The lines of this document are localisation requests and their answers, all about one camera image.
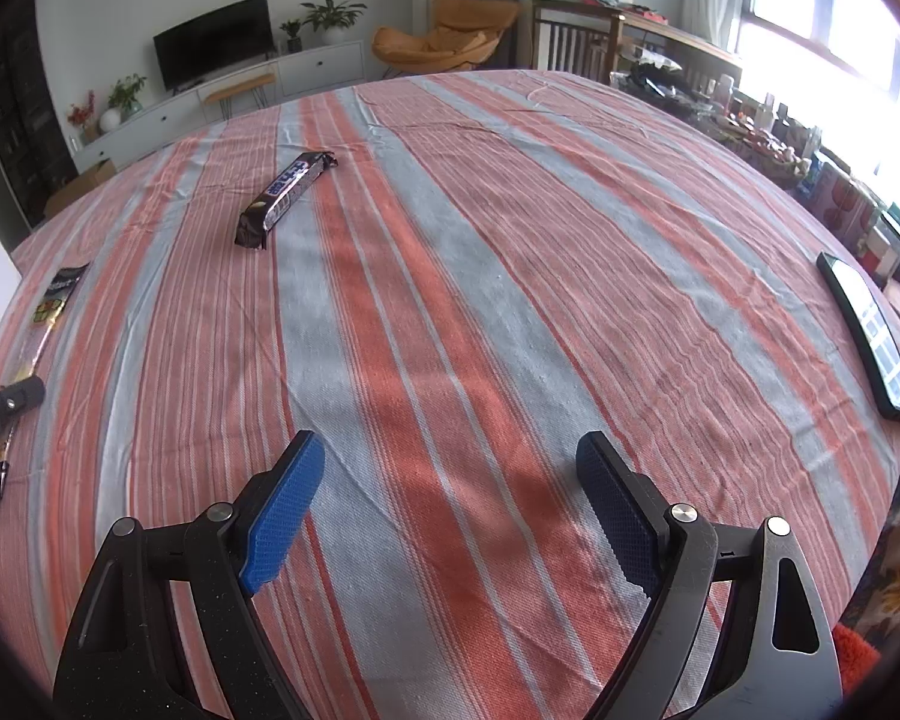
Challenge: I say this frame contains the cardboard box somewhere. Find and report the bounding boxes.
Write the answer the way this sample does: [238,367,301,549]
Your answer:
[43,159,117,218]

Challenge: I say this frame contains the window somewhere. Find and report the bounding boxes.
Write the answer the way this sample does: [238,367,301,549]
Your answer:
[727,0,900,256]

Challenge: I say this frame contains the white television cabinet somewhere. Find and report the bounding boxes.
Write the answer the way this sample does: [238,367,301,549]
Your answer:
[71,41,366,173]

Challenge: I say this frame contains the orange lounge chair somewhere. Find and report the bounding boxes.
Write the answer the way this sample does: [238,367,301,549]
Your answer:
[372,0,521,80]

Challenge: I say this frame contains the wooden railing crib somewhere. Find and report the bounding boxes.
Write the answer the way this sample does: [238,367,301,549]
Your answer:
[532,0,743,91]

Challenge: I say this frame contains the plant in white vase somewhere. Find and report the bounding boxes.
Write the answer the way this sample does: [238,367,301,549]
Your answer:
[99,73,149,134]

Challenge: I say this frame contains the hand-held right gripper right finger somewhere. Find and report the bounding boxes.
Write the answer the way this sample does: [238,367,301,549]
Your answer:
[575,431,845,720]

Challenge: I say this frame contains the red flower arrangement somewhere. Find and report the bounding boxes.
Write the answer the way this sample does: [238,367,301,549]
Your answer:
[66,90,98,143]

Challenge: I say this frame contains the wooden stool with metal legs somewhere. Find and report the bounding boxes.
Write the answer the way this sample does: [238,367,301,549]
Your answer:
[199,73,277,121]

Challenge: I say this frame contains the wicker basket of snacks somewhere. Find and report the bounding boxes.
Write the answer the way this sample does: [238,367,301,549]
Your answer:
[709,109,803,175]

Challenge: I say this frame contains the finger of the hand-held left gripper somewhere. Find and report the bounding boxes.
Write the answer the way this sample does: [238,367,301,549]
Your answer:
[0,376,46,449]

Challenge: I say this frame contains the large green potted plant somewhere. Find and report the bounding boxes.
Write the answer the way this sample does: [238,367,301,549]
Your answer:
[301,0,368,46]

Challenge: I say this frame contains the white jar with red label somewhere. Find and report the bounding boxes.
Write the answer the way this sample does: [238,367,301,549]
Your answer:
[862,225,897,280]

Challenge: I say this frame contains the long clear snack packet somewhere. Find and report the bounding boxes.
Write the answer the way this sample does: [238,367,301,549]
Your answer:
[0,262,91,509]

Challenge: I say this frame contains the orange grey striped tablecloth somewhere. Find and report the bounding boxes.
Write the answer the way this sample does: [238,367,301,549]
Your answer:
[0,69,900,720]

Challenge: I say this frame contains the group of bottles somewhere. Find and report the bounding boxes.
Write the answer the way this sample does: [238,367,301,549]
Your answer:
[701,75,822,151]

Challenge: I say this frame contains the person's orange fuzzy clothing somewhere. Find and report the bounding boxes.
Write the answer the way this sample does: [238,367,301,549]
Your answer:
[832,619,882,698]

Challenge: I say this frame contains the black tray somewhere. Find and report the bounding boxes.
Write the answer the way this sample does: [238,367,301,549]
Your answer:
[622,64,695,102]

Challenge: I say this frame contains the red patterned cans pack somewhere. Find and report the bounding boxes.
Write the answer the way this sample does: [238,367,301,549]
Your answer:
[802,157,882,241]

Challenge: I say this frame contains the black smartphone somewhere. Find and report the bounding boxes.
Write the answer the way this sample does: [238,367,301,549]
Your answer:
[816,251,900,422]

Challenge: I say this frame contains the dark chocolate bar wrapper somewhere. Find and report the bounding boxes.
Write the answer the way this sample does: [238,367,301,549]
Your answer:
[234,152,340,250]

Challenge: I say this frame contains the black television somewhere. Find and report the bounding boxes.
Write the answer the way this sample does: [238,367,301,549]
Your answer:
[153,0,277,93]

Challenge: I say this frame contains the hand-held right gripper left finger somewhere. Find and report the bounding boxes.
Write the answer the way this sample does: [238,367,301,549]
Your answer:
[52,430,326,720]

